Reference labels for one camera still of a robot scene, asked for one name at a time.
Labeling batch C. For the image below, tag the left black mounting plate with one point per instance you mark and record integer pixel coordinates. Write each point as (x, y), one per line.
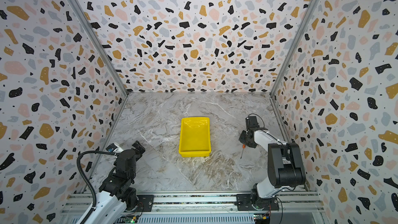
(144, 203)

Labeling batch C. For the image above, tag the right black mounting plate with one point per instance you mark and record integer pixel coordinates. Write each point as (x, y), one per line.
(250, 202)

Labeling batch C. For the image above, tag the aluminium corner post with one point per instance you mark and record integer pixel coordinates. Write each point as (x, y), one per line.
(295, 43)
(96, 43)

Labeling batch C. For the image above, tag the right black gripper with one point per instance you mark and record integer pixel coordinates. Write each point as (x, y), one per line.
(246, 135)

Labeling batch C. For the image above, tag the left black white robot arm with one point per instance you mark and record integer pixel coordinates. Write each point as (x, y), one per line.
(115, 197)

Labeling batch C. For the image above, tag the orange handled screwdriver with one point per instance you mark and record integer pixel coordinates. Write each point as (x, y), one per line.
(243, 149)

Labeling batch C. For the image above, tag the green circuit board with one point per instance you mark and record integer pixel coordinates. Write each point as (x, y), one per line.
(130, 219)

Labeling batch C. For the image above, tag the black mounting plate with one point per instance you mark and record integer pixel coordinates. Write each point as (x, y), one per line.
(144, 203)
(250, 202)

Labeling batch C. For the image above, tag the right aluminium corner post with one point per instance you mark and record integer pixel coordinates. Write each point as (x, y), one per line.
(295, 43)

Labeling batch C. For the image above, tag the yellow plastic bin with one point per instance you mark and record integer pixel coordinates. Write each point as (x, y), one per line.
(195, 137)

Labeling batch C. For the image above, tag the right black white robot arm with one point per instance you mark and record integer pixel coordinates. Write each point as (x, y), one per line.
(285, 168)

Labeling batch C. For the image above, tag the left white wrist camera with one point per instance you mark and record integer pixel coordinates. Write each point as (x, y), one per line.
(114, 148)

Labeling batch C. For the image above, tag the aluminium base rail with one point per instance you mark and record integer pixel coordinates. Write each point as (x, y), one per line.
(200, 207)

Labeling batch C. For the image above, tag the left aluminium corner post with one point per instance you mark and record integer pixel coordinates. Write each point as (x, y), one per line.
(96, 43)

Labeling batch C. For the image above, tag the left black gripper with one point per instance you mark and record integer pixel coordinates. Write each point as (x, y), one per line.
(138, 147)

